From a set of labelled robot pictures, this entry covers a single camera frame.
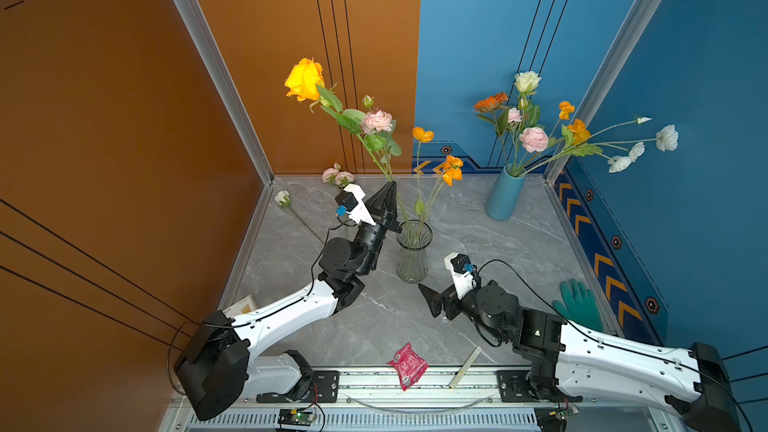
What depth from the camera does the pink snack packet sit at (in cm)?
76

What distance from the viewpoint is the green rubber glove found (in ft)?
2.79

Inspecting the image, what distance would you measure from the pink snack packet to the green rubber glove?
17.1 inches
